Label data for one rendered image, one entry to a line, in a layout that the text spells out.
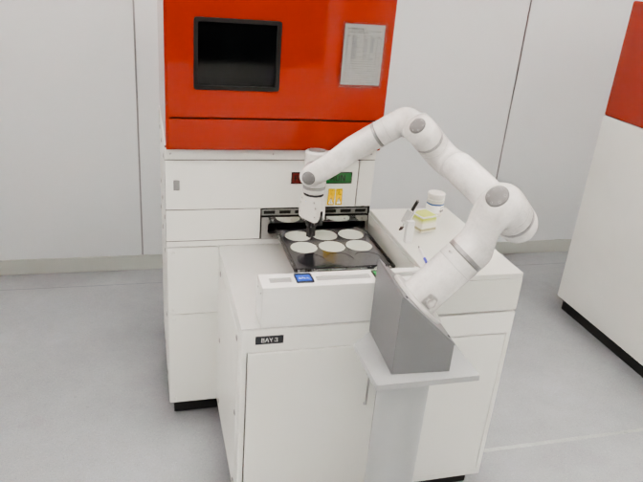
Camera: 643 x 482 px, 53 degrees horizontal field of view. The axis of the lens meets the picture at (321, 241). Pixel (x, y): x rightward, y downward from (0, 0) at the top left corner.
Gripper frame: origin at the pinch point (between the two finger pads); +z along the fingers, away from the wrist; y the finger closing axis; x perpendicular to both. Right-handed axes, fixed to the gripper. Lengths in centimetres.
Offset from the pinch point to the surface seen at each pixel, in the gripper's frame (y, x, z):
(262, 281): 24.8, -41.7, -1.6
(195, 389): -34, -29, 80
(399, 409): 68, -21, 29
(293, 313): 32.9, -35.5, 7.8
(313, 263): 14.4, -11.1, 4.5
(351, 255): 17.5, 5.0, 4.5
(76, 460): -39, -81, 94
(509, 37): -70, 225, -58
